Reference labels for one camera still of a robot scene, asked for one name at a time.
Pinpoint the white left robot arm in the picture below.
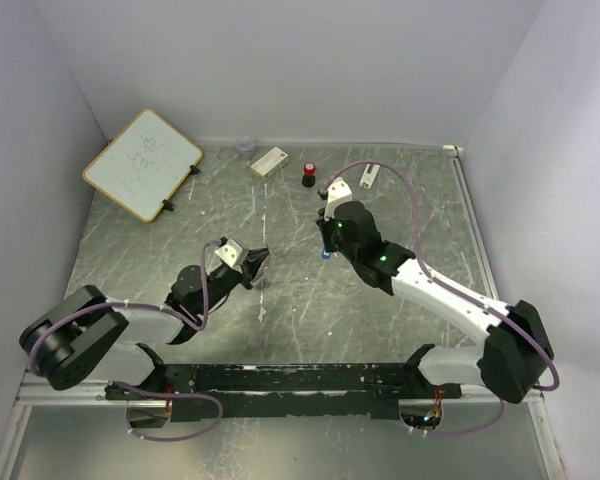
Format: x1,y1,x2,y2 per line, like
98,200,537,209
19,238,270,399

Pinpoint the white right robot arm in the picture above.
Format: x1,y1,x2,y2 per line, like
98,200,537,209
316,201,554,404

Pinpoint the white plastic clip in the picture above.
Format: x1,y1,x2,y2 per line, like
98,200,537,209
359,163,380,190

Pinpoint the red black stamp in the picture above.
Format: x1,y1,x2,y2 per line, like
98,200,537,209
301,162,316,188

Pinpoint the white cardboard box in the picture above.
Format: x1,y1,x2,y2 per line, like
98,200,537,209
250,147,289,181

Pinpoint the clear plastic cup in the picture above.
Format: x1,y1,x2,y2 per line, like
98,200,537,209
235,136,255,160

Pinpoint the wood framed whiteboard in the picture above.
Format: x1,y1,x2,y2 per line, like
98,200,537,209
83,108,203,222

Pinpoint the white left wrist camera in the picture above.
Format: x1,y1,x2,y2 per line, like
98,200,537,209
214,239,248,271

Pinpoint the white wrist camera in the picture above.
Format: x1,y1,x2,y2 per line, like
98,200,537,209
318,177,352,221
214,239,248,271

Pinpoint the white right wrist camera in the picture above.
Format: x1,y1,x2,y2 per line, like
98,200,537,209
318,177,352,221

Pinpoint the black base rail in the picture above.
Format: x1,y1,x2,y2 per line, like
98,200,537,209
104,362,464,424

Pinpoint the white corner bracket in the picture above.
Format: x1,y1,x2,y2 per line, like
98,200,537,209
443,145,464,155

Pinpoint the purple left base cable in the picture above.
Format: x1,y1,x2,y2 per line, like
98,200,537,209
109,382,225,442

